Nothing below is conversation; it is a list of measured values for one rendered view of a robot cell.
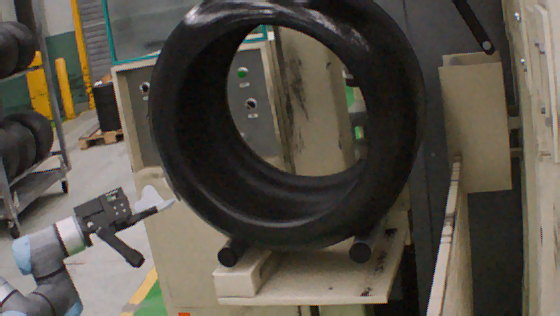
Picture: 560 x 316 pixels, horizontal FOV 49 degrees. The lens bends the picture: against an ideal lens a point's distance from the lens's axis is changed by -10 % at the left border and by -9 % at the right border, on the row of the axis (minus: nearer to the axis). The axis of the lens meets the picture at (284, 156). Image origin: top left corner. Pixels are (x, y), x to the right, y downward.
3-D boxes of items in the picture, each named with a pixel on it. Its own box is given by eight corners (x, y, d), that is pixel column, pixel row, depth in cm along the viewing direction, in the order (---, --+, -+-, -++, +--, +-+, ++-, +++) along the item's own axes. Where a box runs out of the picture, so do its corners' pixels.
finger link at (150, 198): (168, 176, 134) (127, 193, 131) (180, 203, 134) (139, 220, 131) (166, 177, 137) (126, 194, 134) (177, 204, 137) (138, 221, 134)
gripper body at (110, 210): (124, 184, 130) (71, 207, 126) (141, 224, 130) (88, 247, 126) (122, 188, 137) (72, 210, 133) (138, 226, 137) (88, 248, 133)
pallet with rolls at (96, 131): (105, 128, 873) (93, 73, 854) (159, 117, 871) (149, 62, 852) (80, 150, 756) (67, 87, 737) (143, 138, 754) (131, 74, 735)
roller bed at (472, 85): (455, 168, 169) (442, 55, 161) (509, 164, 164) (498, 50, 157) (451, 194, 151) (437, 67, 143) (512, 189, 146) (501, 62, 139)
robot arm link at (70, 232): (69, 256, 125) (70, 256, 132) (89, 247, 126) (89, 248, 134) (54, 221, 125) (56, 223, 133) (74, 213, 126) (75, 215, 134)
